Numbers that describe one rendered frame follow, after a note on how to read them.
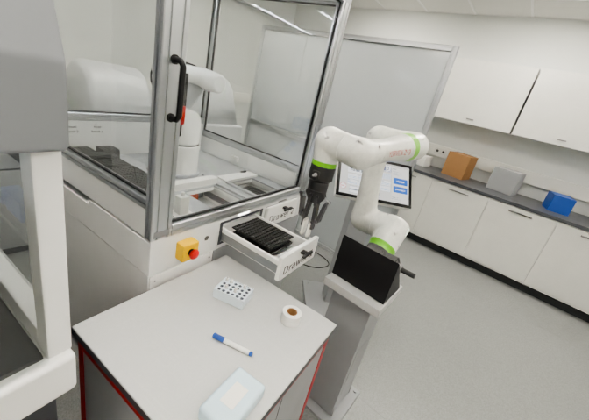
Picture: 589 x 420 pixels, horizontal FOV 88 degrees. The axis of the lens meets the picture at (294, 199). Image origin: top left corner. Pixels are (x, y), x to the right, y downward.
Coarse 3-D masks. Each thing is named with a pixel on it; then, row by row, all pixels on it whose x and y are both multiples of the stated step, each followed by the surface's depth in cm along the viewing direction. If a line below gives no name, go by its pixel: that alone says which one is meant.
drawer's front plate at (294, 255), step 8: (312, 240) 134; (296, 248) 124; (304, 248) 129; (312, 248) 137; (280, 256) 116; (288, 256) 119; (296, 256) 125; (312, 256) 141; (280, 264) 116; (288, 264) 121; (280, 272) 118; (288, 272) 125
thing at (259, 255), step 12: (252, 216) 152; (228, 228) 139; (228, 240) 132; (240, 240) 128; (300, 240) 141; (240, 252) 130; (252, 252) 125; (264, 252) 123; (264, 264) 123; (276, 264) 120
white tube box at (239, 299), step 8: (224, 280) 117; (216, 288) 111; (224, 288) 112; (232, 288) 113; (240, 288) 114; (248, 288) 115; (216, 296) 111; (224, 296) 110; (232, 296) 109; (240, 296) 110; (248, 296) 111; (232, 304) 110; (240, 304) 108
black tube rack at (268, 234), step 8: (240, 224) 139; (248, 224) 141; (256, 224) 143; (264, 224) 144; (240, 232) 133; (248, 232) 134; (256, 232) 135; (264, 232) 137; (272, 232) 138; (280, 232) 140; (248, 240) 133; (256, 240) 129; (264, 240) 130; (272, 240) 131; (288, 240) 141; (264, 248) 131; (280, 248) 133
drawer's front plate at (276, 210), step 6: (294, 198) 178; (276, 204) 163; (282, 204) 166; (288, 204) 172; (294, 204) 178; (270, 210) 157; (276, 210) 163; (282, 210) 168; (294, 210) 181; (270, 216) 159; (276, 216) 165; (282, 216) 171; (288, 216) 177; (276, 222) 168
